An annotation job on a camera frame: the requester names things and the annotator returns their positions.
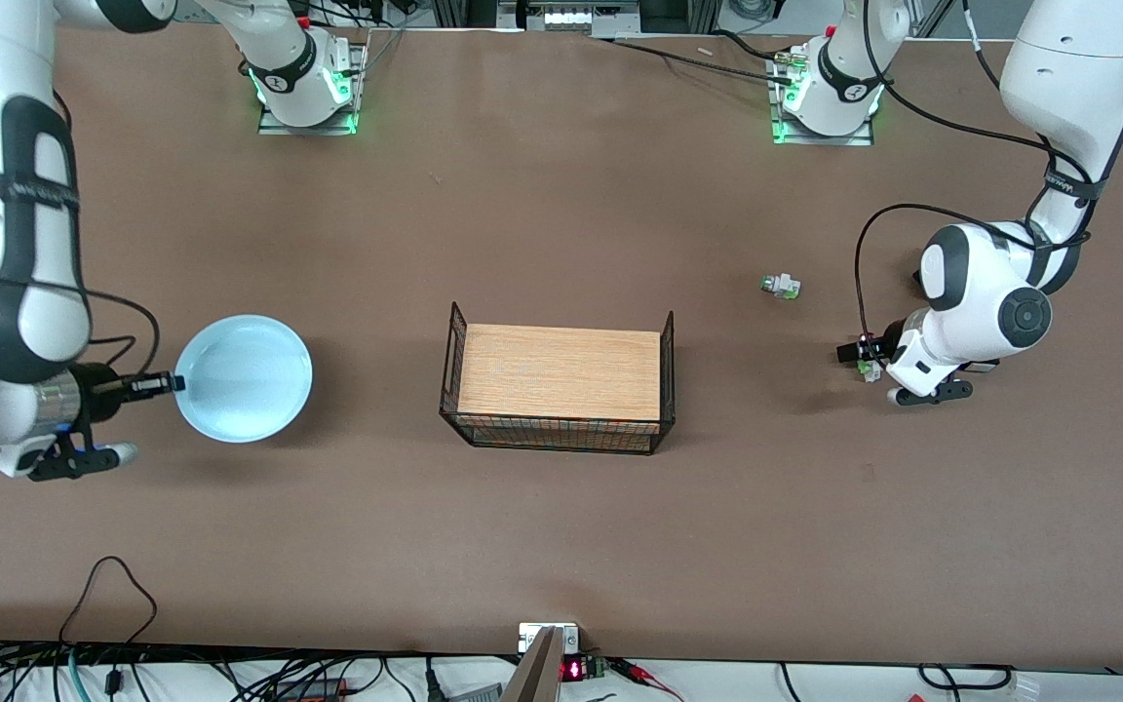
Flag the light blue round plate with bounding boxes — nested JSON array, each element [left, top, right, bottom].
[[174, 314, 315, 444]]

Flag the red probe clips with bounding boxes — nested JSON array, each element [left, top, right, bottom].
[[608, 658, 685, 702]]

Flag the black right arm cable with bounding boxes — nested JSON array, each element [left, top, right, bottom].
[[84, 289, 163, 381]]

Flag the black looped cable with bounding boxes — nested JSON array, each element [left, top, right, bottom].
[[58, 556, 159, 646]]

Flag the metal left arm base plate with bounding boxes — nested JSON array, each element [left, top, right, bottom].
[[769, 44, 877, 147]]

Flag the teal cable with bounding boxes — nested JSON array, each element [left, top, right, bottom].
[[53, 647, 97, 702]]

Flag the black wire basket wooden base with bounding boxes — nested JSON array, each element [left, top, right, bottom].
[[439, 301, 677, 456]]

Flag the black coiled cable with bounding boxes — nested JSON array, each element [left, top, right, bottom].
[[916, 663, 1017, 694]]

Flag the black cable across table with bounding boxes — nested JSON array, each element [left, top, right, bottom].
[[589, 29, 798, 85]]

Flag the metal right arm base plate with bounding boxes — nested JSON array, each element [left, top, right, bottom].
[[257, 29, 370, 137]]

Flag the silver metal bracket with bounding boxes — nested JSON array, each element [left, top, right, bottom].
[[503, 622, 582, 702]]

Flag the aluminium frame with lights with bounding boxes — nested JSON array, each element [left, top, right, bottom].
[[497, 0, 642, 36]]

